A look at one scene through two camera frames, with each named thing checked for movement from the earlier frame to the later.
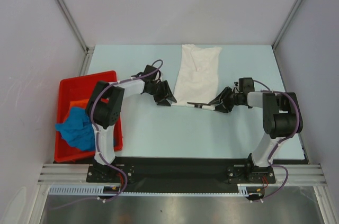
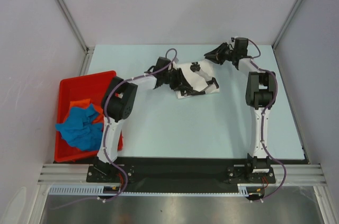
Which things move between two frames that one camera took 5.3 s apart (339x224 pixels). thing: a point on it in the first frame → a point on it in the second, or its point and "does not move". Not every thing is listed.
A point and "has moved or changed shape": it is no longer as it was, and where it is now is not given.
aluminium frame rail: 65,174 does not move
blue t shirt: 77,131 does not move
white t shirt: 196,77 has moved or changed shape
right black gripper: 225,107 → 216,55
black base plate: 159,175 does not move
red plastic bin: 75,88 does not move
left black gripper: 166,91 → 179,81
